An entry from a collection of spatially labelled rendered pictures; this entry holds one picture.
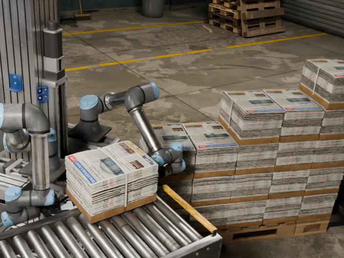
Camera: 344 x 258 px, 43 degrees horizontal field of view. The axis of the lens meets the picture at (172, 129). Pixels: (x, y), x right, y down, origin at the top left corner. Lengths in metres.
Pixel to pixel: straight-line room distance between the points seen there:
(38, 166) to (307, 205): 2.09
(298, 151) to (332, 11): 7.28
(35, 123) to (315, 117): 1.82
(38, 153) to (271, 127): 1.52
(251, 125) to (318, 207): 0.98
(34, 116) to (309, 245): 2.31
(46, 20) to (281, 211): 2.07
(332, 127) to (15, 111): 2.07
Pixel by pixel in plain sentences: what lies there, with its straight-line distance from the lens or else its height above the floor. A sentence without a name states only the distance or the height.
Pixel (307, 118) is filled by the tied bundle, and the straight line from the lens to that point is 3.03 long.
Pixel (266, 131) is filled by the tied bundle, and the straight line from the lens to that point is 2.92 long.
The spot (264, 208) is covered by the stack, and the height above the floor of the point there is 0.30.
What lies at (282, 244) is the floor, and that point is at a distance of 3.49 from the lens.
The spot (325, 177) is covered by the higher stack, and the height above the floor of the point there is 0.52.
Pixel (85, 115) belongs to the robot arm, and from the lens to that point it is 2.85.
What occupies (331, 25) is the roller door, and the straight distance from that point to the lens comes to 10.24.
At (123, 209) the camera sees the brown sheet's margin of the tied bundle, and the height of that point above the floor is 0.83.
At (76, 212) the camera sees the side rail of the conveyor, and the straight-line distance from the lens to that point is 2.25.
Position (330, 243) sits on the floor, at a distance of 3.65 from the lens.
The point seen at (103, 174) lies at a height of 1.03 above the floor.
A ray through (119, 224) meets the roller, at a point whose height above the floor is 0.79.
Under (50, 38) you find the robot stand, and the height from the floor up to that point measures 1.49.
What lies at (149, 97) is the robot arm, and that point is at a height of 1.18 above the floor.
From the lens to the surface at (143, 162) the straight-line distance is 2.20.
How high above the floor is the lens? 2.18
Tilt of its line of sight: 27 degrees down
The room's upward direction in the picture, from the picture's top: 5 degrees clockwise
